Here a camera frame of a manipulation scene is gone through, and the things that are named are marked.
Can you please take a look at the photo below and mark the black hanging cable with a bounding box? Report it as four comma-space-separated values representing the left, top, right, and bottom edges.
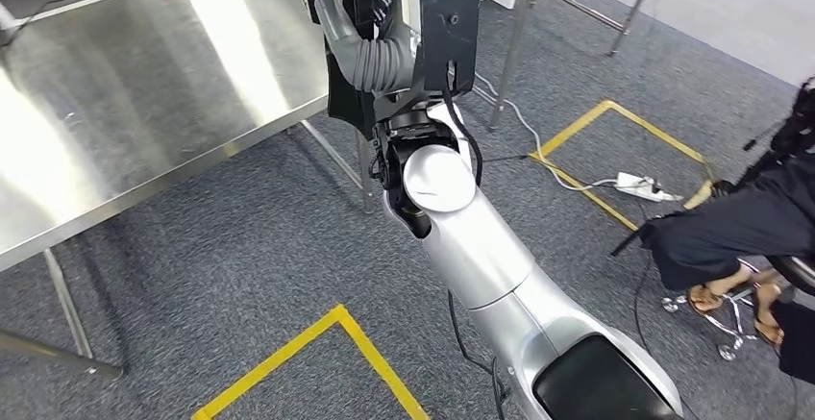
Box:
445, 289, 512, 420

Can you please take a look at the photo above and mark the person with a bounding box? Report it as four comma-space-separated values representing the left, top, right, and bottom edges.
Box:
609, 149, 815, 386

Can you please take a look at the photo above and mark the black floor cable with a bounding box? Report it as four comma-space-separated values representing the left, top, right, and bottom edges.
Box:
631, 210, 660, 358

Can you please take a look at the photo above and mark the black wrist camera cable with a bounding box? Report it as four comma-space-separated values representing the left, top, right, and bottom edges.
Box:
440, 60, 485, 187

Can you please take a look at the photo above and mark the black plastic panel part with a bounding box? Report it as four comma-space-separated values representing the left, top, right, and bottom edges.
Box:
294, 0, 383, 139

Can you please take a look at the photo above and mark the white power cable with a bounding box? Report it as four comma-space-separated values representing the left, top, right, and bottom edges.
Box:
471, 71, 620, 192

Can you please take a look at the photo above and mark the yellow floor tape square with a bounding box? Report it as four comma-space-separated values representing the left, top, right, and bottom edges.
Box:
190, 304, 431, 420
530, 99, 716, 233

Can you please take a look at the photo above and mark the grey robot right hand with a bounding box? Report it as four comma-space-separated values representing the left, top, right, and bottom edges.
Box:
314, 0, 415, 56

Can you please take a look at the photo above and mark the white power strip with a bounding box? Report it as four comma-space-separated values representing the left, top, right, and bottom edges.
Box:
614, 171, 683, 204

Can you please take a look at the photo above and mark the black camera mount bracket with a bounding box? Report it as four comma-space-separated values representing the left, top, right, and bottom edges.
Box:
416, 0, 483, 95

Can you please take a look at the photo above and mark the black stool with chrome base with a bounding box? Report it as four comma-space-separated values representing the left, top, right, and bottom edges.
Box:
661, 254, 815, 362

